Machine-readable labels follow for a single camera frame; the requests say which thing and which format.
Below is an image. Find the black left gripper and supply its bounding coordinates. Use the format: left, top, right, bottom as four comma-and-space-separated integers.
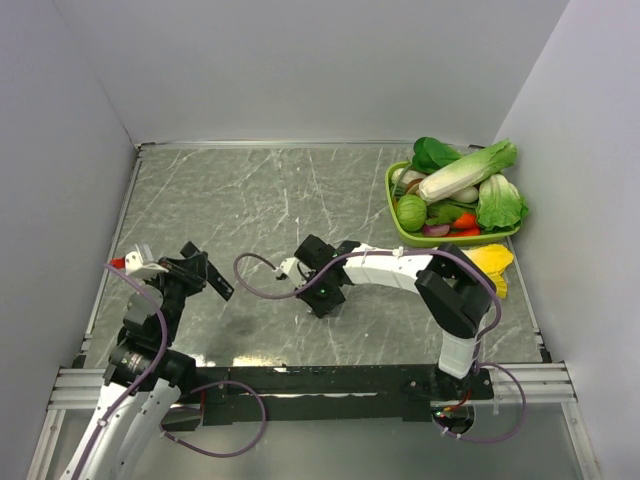
142, 250, 207, 342

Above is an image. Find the black remote control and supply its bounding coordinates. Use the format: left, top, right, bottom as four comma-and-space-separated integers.
180, 241, 235, 301

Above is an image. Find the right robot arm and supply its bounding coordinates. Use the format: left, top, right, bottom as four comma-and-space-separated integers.
280, 235, 499, 399

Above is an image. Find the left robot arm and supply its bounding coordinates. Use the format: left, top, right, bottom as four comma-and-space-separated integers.
61, 246, 210, 479

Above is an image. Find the green vegetable basket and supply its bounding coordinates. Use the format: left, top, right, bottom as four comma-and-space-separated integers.
384, 160, 522, 248

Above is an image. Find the round green cabbage toy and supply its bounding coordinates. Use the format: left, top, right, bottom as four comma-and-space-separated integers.
395, 194, 427, 232

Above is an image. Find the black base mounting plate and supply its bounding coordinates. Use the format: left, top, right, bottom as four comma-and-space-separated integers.
178, 364, 494, 426

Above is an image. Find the purple onion toy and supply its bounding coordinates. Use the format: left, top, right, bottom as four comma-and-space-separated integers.
421, 224, 450, 238

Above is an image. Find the white mushroom toy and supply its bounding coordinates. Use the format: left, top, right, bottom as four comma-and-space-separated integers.
390, 167, 426, 190

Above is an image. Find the red chili toy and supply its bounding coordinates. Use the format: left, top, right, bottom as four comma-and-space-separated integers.
447, 228, 482, 238

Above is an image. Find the orange carrot toy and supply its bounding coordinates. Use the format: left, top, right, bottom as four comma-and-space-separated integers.
451, 212, 478, 230

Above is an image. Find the yellow cabbage toy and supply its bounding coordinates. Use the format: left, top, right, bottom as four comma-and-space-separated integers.
463, 244, 514, 299

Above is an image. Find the dark green spinach toy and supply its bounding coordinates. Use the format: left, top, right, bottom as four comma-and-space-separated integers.
411, 137, 463, 174

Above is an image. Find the white radish toy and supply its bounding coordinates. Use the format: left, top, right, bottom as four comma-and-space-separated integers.
449, 186, 479, 204

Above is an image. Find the green leafy lettuce toy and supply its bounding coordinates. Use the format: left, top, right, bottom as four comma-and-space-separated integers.
476, 174, 528, 231

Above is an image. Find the large napa cabbage toy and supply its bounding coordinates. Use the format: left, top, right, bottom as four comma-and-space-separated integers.
418, 140, 517, 205

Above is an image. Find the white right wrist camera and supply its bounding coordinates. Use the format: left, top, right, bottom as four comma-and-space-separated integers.
276, 257, 312, 290

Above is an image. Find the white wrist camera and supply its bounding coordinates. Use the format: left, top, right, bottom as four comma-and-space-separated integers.
276, 257, 312, 290
109, 244, 168, 280

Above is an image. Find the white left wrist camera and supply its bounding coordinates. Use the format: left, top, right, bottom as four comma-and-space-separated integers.
109, 244, 168, 280

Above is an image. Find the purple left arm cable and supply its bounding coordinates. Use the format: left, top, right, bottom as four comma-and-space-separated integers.
74, 262, 269, 480

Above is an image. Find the aluminium frame rail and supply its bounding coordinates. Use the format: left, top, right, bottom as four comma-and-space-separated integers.
46, 363, 578, 410

